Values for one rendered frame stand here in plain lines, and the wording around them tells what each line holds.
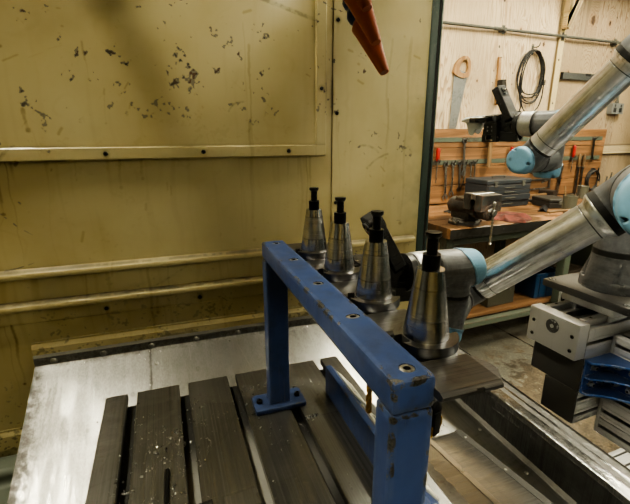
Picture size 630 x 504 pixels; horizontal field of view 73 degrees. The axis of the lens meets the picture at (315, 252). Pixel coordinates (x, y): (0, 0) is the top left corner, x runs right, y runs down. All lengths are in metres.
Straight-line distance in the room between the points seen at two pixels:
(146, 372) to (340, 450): 0.61
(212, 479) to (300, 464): 0.14
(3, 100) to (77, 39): 0.20
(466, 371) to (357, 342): 0.10
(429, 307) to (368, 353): 0.07
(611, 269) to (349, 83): 0.80
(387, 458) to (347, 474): 0.36
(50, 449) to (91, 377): 0.18
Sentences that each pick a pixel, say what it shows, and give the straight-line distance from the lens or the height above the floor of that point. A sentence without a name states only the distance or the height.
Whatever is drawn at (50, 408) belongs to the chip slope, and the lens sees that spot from 1.21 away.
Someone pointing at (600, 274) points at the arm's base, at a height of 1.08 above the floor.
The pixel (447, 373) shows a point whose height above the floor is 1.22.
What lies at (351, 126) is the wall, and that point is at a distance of 1.23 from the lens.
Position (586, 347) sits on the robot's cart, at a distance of 1.19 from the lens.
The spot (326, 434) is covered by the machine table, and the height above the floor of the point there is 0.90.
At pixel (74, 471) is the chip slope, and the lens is 1.12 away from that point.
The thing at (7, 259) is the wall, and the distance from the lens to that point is 1.22.
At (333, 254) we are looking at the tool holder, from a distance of 0.59.
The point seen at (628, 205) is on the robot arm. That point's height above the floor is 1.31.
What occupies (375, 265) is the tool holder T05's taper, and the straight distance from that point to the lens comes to 0.49.
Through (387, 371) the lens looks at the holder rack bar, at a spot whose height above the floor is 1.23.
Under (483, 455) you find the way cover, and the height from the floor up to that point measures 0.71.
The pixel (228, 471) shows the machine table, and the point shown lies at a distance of 0.77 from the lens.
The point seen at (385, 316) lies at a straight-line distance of 0.49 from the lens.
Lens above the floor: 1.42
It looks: 16 degrees down
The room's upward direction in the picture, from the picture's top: straight up
